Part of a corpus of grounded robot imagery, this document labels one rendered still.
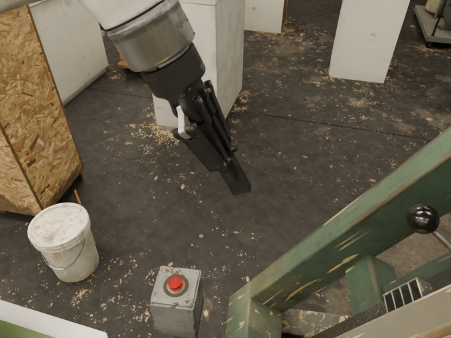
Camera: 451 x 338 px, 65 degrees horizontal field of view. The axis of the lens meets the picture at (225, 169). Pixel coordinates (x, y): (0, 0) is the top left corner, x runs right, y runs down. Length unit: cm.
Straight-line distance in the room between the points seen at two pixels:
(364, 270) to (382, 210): 15
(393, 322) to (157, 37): 52
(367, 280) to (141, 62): 61
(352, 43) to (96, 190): 287
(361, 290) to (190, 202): 181
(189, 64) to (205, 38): 220
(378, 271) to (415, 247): 170
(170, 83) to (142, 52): 5
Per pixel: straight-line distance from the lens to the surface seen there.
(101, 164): 293
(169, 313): 101
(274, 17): 527
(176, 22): 42
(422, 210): 50
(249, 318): 98
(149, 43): 41
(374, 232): 78
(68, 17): 382
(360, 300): 80
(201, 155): 47
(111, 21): 42
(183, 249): 223
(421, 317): 60
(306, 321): 113
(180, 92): 43
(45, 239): 201
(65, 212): 211
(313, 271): 88
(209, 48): 264
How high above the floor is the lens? 178
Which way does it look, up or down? 41 degrees down
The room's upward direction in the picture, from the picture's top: straight up
